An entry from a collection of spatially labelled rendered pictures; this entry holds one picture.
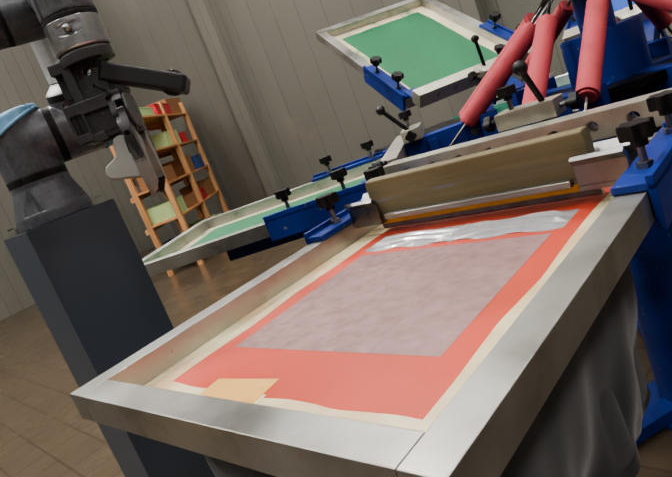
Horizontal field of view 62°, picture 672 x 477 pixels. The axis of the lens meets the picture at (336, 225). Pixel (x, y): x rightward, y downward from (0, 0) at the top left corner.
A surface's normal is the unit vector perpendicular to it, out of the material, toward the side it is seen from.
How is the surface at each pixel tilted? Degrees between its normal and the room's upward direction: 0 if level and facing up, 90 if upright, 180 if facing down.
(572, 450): 98
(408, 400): 0
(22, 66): 90
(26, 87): 90
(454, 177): 90
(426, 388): 0
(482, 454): 90
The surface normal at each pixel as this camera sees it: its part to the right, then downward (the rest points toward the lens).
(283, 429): -0.36, -0.91
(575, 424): 0.69, -0.01
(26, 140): 0.43, 0.02
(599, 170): -0.62, 0.38
